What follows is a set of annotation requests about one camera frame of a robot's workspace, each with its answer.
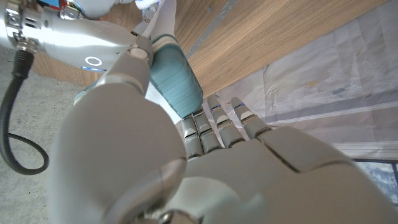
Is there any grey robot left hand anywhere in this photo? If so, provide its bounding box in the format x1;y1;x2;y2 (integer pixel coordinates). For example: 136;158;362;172
48;35;398;224

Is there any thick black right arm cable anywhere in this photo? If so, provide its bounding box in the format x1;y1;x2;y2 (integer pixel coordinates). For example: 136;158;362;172
0;49;50;175

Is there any grey tape table outline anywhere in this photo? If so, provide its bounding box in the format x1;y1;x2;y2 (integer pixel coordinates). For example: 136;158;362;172
185;0;240;60

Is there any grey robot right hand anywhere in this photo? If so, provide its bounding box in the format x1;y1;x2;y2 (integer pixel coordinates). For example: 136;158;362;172
0;0;161;72

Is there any blue ribbed case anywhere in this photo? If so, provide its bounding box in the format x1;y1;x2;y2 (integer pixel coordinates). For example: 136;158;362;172
148;34;205;119

